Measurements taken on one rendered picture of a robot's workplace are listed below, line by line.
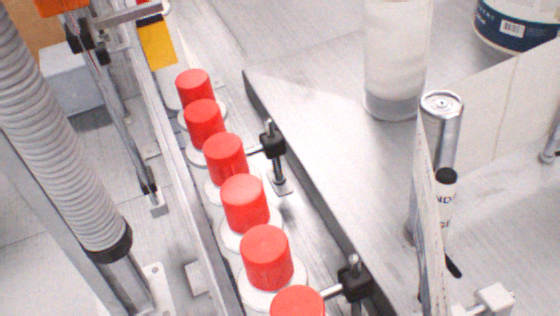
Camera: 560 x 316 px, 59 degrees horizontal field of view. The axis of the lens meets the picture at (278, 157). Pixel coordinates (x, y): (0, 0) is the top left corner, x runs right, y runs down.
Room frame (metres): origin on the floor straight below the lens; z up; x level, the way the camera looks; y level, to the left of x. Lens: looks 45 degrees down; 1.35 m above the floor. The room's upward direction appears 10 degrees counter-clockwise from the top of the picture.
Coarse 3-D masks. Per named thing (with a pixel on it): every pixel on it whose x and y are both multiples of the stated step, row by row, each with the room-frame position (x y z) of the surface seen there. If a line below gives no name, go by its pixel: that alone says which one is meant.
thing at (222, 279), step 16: (128, 32) 0.74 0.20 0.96; (144, 64) 0.64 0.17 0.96; (144, 80) 0.60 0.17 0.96; (160, 112) 0.52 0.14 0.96; (176, 144) 0.45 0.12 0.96; (176, 160) 0.42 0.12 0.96; (192, 192) 0.37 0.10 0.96; (192, 208) 0.34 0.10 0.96; (208, 240) 0.30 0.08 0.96; (208, 256) 0.28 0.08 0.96; (224, 272) 0.26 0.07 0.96; (224, 288) 0.24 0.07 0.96; (224, 304) 0.23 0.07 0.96
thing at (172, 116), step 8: (144, 56) 0.79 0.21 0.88; (152, 72) 0.74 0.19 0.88; (160, 96) 0.67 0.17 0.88; (168, 112) 0.62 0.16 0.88; (176, 112) 0.62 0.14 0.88; (176, 120) 0.60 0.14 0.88; (176, 128) 0.58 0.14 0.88; (176, 136) 0.56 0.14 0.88; (184, 144) 0.54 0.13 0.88; (184, 152) 0.52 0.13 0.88; (184, 160) 0.51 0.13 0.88; (192, 176) 0.47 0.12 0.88; (200, 200) 0.43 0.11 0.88; (208, 224) 0.39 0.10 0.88; (224, 264) 0.33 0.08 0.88; (232, 280) 0.30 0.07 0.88; (240, 304) 0.27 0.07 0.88
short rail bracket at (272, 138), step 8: (264, 120) 0.48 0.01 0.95; (272, 120) 0.48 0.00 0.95; (272, 128) 0.48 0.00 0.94; (264, 136) 0.48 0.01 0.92; (272, 136) 0.48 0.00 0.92; (280, 136) 0.48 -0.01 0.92; (264, 144) 0.47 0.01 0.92; (272, 144) 0.47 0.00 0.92; (280, 144) 0.47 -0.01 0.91; (264, 152) 0.47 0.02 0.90; (272, 152) 0.47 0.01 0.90; (280, 152) 0.47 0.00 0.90; (272, 160) 0.48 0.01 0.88; (280, 168) 0.48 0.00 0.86; (280, 176) 0.48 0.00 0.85
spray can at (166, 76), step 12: (144, 0) 0.63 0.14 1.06; (168, 12) 0.63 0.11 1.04; (168, 24) 0.62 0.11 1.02; (180, 48) 0.63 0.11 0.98; (180, 60) 0.63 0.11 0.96; (156, 72) 0.62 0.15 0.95; (168, 72) 0.62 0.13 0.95; (180, 72) 0.62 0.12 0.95; (168, 84) 0.62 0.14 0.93; (168, 96) 0.62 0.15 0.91; (168, 108) 0.63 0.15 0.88; (180, 108) 0.62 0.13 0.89
